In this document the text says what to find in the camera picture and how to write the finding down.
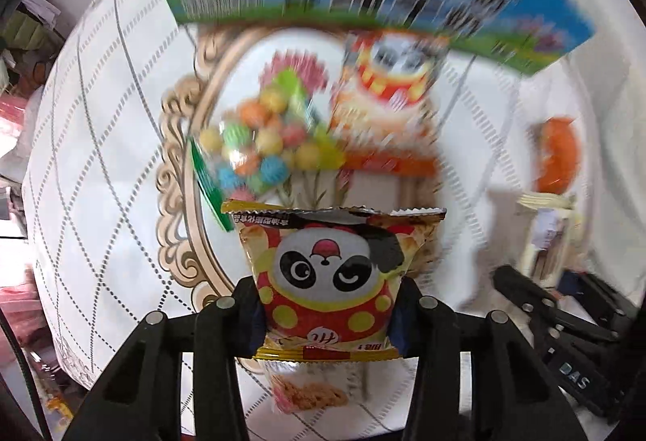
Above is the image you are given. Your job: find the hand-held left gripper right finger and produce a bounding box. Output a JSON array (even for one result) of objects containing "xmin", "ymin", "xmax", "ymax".
[{"xmin": 394, "ymin": 277, "xmax": 589, "ymax": 441}]

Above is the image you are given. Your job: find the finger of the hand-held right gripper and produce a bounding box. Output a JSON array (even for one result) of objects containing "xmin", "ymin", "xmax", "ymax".
[
  {"xmin": 492, "ymin": 264, "xmax": 560, "ymax": 313},
  {"xmin": 532, "ymin": 312, "xmax": 623, "ymax": 342}
]

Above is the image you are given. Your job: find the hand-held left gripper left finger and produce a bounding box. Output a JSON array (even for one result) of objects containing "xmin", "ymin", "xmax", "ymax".
[{"xmin": 63, "ymin": 276, "xmax": 268, "ymax": 441}]

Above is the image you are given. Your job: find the panda print snack packet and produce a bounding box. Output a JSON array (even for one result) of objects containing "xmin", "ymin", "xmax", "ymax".
[
  {"xmin": 221, "ymin": 200, "xmax": 447, "ymax": 364},
  {"xmin": 328, "ymin": 30, "xmax": 450, "ymax": 177}
]

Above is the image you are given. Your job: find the cream wafer snack packet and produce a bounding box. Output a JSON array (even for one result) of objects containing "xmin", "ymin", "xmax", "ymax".
[{"xmin": 517, "ymin": 191, "xmax": 579, "ymax": 270}]

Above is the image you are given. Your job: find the orange round object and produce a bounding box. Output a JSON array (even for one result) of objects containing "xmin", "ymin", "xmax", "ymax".
[{"xmin": 535, "ymin": 115, "xmax": 581, "ymax": 194}]

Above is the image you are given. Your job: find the bag of colourful candy balls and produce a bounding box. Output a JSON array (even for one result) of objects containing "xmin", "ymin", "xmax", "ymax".
[{"xmin": 189, "ymin": 68, "xmax": 349, "ymax": 232}]

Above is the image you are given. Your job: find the white diamond-pattern tablecloth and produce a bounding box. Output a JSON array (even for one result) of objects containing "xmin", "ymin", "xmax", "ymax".
[{"xmin": 23, "ymin": 0, "xmax": 606, "ymax": 422}]

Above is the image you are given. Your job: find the pink plastic bag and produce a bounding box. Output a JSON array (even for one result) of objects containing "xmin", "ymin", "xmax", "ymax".
[{"xmin": 0, "ymin": 98, "xmax": 42, "ymax": 154}]

